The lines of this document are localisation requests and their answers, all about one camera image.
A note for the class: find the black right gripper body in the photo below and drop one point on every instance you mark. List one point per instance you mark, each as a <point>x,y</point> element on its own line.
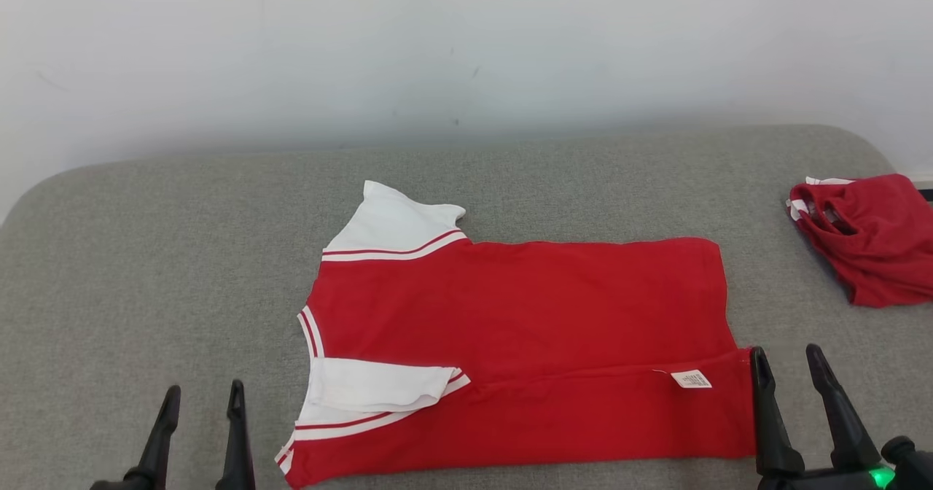
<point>824,481</point>

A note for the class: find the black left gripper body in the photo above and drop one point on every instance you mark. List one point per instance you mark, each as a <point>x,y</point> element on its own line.
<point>109,485</point>

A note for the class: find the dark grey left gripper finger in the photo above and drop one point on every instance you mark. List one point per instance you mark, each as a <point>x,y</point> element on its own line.
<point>157,446</point>
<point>235,446</point>

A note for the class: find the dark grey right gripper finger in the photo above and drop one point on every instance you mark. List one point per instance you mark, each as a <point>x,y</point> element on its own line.
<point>845,424</point>
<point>771,432</point>

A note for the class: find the red shorts with white stripe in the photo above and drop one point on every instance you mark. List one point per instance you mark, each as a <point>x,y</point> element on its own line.
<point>882,249</point>

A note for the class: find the red shirt with white sleeves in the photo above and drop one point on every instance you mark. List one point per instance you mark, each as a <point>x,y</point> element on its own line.
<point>510,300</point>

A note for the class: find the white and black baseboard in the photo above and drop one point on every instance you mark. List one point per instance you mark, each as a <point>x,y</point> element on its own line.
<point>926,191</point>

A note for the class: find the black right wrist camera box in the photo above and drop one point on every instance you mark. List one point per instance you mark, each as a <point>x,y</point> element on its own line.
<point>911,468</point>

